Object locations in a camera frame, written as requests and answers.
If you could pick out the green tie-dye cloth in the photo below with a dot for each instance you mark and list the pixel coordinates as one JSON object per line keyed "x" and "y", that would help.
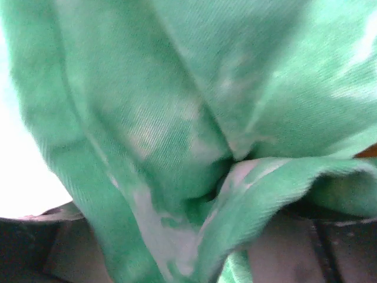
{"x": 180, "y": 128}

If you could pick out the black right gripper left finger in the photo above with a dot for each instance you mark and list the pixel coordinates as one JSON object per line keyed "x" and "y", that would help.
{"x": 56, "y": 246}

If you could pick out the orange camouflage cloth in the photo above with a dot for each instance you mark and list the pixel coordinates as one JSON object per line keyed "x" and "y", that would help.
{"x": 370, "y": 152}

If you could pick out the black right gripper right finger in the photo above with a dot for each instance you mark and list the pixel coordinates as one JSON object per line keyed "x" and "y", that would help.
{"x": 314, "y": 248}

